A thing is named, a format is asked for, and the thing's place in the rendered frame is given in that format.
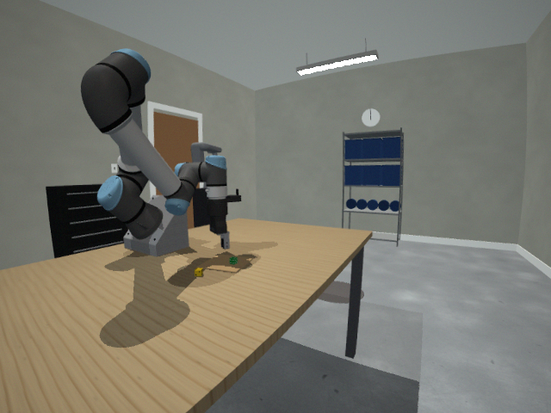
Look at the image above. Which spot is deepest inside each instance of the tan square mat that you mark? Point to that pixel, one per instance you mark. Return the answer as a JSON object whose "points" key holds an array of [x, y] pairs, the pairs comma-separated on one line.
{"points": [[222, 263]]}

